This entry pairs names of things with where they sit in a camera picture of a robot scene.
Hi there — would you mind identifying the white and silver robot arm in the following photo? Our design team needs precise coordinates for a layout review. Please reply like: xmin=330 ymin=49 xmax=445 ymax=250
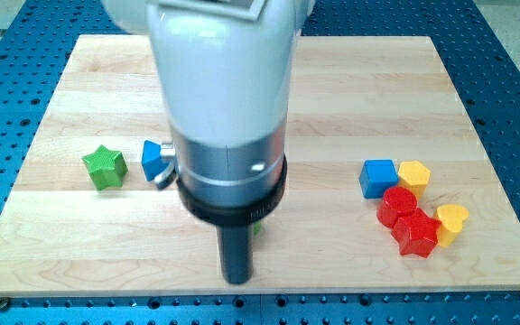
xmin=102 ymin=0 xmax=314 ymax=208

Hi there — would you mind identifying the blue cube block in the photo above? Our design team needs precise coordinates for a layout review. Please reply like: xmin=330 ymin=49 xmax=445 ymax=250
xmin=358 ymin=160 xmax=399 ymax=199

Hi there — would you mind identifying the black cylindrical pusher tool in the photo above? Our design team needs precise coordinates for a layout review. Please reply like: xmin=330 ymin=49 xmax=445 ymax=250
xmin=176 ymin=155 xmax=287 ymax=284

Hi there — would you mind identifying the silver clamp lever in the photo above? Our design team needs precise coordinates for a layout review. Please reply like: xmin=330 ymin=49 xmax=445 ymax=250
xmin=153 ymin=143 xmax=176 ymax=190

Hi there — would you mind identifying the blue triangular block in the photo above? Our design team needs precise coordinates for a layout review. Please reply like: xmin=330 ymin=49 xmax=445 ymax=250
xmin=141 ymin=140 xmax=169 ymax=181

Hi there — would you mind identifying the light wooden board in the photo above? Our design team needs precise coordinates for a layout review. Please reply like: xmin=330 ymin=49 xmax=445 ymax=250
xmin=0 ymin=35 xmax=520 ymax=297

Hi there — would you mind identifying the red cylinder block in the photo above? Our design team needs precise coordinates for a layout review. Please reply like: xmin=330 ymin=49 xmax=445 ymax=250
xmin=376 ymin=186 xmax=418 ymax=228

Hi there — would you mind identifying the yellow hexagon block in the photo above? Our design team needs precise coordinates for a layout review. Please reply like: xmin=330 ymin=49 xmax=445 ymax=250
xmin=397 ymin=161 xmax=432 ymax=200

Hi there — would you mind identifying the green star block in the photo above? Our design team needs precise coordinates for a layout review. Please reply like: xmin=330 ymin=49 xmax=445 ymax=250
xmin=82 ymin=145 xmax=128 ymax=190

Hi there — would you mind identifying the red star block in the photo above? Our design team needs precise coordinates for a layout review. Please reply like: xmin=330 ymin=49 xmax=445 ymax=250
xmin=391 ymin=209 xmax=441 ymax=258

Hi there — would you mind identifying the yellow heart block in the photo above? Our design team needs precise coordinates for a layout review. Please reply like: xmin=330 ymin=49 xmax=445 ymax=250
xmin=434 ymin=204 xmax=469 ymax=247

